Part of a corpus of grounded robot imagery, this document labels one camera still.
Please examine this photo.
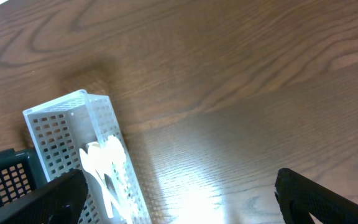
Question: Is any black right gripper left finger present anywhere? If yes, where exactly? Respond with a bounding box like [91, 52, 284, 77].
[0, 169, 88, 224]

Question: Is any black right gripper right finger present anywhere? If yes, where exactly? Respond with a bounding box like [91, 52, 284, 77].
[275, 168, 358, 224]

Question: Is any white plastic spoon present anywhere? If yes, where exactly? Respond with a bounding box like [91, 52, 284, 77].
[84, 141, 121, 213]
[79, 148, 116, 218]
[106, 135, 134, 220]

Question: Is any dark green plastic basket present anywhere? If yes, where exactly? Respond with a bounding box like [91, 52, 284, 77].
[0, 148, 47, 208]

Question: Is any clear plastic basket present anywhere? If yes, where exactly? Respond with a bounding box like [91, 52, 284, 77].
[23, 90, 152, 223]

